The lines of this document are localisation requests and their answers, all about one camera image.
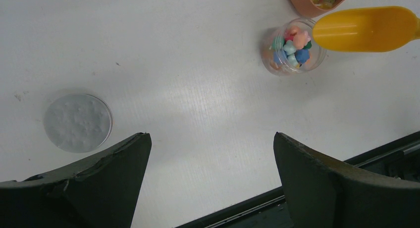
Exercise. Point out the yellow plastic scoop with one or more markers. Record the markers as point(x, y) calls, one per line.
point(372, 29)

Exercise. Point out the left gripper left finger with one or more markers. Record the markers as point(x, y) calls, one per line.
point(99, 191)

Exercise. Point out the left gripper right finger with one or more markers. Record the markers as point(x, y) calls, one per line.
point(323, 192)

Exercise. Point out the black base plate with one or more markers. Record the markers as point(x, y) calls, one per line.
point(399, 159)

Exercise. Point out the clear plastic jar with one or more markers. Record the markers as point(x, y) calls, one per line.
point(291, 48)

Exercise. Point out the clear jar lid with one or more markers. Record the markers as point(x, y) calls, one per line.
point(78, 123)

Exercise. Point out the orange tray of lollipops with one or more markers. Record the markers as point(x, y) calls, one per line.
point(310, 9)

